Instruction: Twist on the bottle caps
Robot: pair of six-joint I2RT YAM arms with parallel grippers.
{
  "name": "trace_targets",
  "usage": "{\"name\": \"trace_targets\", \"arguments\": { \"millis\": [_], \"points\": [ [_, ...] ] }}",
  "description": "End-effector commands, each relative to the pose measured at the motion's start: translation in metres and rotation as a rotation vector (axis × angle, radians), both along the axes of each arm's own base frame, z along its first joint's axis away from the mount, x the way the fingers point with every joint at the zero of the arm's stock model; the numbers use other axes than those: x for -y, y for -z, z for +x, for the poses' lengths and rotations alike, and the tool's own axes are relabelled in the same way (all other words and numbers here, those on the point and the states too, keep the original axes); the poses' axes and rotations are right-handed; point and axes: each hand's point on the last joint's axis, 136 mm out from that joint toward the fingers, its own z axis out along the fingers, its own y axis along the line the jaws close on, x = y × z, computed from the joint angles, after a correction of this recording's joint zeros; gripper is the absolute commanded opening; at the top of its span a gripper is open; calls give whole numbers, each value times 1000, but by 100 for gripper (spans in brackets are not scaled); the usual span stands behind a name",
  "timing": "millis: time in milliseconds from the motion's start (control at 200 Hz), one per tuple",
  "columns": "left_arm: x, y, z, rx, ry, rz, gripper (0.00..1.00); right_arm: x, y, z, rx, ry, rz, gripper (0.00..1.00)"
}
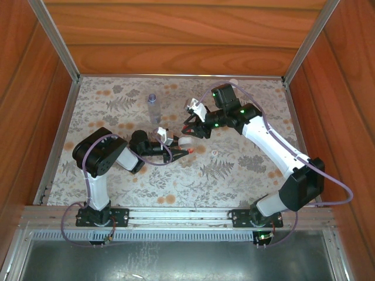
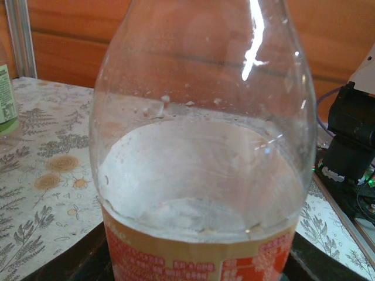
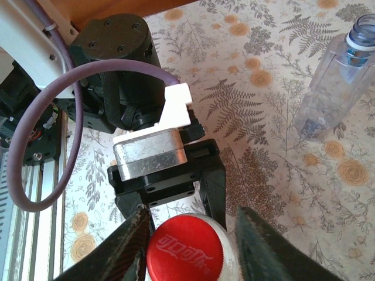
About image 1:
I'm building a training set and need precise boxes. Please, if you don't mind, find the clear bottle purple neck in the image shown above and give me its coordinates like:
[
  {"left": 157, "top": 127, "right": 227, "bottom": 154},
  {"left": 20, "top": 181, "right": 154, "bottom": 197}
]
[{"left": 147, "top": 93, "right": 162, "bottom": 124}]

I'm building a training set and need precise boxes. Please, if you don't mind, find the circuit board with light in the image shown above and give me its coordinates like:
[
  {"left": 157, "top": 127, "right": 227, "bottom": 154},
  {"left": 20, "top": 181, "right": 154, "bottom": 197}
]
[{"left": 255, "top": 231, "right": 275, "bottom": 244}]

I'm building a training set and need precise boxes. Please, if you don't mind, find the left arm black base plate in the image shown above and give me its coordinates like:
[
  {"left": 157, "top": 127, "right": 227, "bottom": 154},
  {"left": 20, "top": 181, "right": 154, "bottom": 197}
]
[{"left": 75, "top": 208, "right": 130, "bottom": 228}]

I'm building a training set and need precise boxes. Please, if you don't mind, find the steel sheet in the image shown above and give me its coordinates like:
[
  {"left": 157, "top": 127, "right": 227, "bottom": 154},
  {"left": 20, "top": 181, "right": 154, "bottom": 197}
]
[{"left": 17, "top": 239, "right": 338, "bottom": 281}]

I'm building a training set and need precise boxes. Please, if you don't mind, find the aluminium frame post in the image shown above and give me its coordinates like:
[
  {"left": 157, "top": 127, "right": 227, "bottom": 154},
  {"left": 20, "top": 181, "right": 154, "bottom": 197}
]
[
  {"left": 28, "top": 0, "right": 81, "bottom": 83},
  {"left": 282, "top": 0, "right": 342, "bottom": 84}
]

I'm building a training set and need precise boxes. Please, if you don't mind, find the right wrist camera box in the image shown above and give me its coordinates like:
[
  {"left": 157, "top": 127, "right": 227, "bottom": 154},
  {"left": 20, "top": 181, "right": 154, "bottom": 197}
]
[{"left": 185, "top": 98, "right": 209, "bottom": 123}]

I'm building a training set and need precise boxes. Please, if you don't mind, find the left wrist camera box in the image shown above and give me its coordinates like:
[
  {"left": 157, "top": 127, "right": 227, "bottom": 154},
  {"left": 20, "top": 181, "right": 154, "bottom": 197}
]
[{"left": 156, "top": 127, "right": 175, "bottom": 146}]

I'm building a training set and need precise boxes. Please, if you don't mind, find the floral tablecloth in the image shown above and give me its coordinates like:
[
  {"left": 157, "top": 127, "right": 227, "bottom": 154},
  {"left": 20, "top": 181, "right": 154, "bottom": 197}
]
[{"left": 46, "top": 76, "right": 319, "bottom": 208}]

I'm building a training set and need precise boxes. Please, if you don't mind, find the aluminium front rail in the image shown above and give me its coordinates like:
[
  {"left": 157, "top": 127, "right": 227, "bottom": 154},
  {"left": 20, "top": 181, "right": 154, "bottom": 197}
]
[{"left": 19, "top": 205, "right": 335, "bottom": 232}]

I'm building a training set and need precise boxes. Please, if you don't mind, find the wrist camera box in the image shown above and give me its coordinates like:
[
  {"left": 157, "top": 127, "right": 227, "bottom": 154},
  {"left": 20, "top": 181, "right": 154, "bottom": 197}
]
[
  {"left": 185, "top": 98, "right": 209, "bottom": 123},
  {"left": 156, "top": 127, "right": 175, "bottom": 146}
]

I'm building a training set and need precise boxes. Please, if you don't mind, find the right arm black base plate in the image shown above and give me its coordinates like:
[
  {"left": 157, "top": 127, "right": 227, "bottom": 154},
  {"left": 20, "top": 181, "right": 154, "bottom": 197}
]
[{"left": 231, "top": 208, "right": 284, "bottom": 228}]

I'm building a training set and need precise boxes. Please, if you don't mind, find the clear bottle red label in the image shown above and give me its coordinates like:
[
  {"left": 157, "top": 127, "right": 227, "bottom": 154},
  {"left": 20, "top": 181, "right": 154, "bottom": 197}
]
[{"left": 178, "top": 135, "right": 196, "bottom": 155}]

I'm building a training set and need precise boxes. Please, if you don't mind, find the aluminium side rail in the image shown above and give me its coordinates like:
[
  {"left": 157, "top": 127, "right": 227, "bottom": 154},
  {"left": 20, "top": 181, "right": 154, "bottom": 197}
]
[
  {"left": 282, "top": 81, "right": 323, "bottom": 205},
  {"left": 32, "top": 78, "right": 80, "bottom": 205}
]

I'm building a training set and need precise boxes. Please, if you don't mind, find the grey slotted cable duct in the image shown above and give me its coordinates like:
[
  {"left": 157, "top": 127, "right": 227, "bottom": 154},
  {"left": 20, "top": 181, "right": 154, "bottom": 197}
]
[{"left": 30, "top": 229, "right": 326, "bottom": 242}]

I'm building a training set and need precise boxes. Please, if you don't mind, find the aluminium back rail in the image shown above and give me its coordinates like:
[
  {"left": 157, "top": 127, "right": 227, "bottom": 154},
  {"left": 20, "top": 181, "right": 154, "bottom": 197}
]
[{"left": 79, "top": 73, "right": 285, "bottom": 81}]

